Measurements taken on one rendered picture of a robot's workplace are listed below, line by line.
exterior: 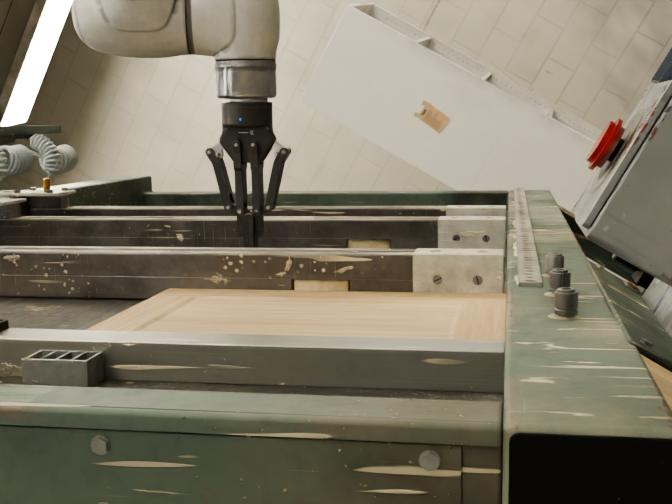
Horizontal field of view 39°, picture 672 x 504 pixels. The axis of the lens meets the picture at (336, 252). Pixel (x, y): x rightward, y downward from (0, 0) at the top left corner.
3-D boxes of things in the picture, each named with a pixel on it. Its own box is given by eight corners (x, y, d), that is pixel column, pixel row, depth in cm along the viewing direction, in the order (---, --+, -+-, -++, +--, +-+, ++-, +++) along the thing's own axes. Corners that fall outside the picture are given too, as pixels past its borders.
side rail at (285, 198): (508, 230, 273) (508, 192, 271) (144, 229, 292) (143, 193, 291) (508, 227, 280) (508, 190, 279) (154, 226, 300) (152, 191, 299)
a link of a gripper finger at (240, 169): (241, 140, 140) (232, 140, 140) (242, 216, 141) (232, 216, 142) (248, 139, 143) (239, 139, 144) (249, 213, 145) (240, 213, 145)
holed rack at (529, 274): (543, 287, 117) (543, 282, 117) (518, 286, 118) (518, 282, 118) (524, 190, 278) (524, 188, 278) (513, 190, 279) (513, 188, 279)
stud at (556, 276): (571, 296, 111) (571, 271, 111) (549, 295, 111) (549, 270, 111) (569, 292, 113) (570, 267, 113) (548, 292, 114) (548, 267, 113)
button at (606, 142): (644, 130, 64) (616, 115, 64) (612, 182, 65) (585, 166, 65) (636, 129, 68) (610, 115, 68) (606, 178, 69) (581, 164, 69)
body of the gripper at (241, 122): (280, 100, 144) (282, 161, 145) (226, 101, 145) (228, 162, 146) (268, 100, 136) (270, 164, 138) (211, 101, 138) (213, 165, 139)
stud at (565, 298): (578, 319, 98) (579, 290, 98) (554, 318, 99) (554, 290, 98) (577, 314, 101) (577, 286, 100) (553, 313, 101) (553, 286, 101)
